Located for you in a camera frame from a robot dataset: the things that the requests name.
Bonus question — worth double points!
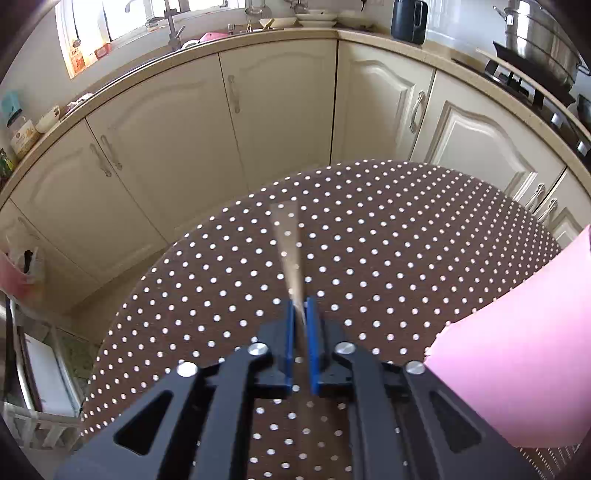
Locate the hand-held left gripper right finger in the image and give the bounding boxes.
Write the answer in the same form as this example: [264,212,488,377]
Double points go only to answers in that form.
[305,295,541,480]

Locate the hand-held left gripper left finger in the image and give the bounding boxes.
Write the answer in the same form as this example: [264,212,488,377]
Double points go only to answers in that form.
[54,298,296,480]

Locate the long wooden chopstick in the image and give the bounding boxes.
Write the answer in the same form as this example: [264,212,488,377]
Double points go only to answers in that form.
[270,202,308,356]

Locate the pink cylindrical cup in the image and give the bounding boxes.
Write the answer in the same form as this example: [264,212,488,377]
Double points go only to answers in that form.
[424,224,591,448]

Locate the brown polka dot tablecloth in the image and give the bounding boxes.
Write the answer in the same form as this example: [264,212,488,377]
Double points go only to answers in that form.
[81,159,583,480]

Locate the white plastic rack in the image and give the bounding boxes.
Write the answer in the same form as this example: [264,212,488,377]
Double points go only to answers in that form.
[0,295,84,453]

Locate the pink plastic bag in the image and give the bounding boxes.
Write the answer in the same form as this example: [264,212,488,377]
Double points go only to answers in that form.
[0,247,47,303]

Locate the beige kitchen countertop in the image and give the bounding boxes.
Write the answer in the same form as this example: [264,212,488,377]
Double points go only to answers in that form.
[0,28,591,195]

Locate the steel sink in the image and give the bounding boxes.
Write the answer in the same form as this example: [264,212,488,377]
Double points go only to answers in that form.
[175,32,232,48]

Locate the stack of white plates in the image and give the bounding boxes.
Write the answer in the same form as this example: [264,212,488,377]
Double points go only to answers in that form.
[295,13,338,27]

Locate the white patterned cup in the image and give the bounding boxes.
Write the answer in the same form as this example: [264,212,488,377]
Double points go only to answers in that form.
[36,105,62,134]

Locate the black glass gas stove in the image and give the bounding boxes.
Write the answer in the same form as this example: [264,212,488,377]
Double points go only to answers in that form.
[452,58,591,158]

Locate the dark blue kettle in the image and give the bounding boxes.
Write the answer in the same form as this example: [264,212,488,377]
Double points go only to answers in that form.
[392,0,429,45]

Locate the steel faucet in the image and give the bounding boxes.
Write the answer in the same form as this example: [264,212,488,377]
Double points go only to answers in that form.
[124,0,188,51]

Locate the glass jar with label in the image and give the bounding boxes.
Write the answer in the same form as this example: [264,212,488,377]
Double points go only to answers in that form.
[7,115,40,158]

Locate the black portable cooker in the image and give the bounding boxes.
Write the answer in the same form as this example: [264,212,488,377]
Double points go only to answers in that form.
[492,41,578,104]

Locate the orange bottle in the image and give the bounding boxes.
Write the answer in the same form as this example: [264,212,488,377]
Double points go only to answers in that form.
[68,39,88,75]

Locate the light blue box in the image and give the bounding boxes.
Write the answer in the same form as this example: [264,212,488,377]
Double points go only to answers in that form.
[1,91,24,116]

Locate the steel steamer pot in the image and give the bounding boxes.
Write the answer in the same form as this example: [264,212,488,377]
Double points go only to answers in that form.
[493,0,591,88]

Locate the kitchen window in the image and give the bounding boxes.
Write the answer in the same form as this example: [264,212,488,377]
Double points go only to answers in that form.
[55,0,250,79]

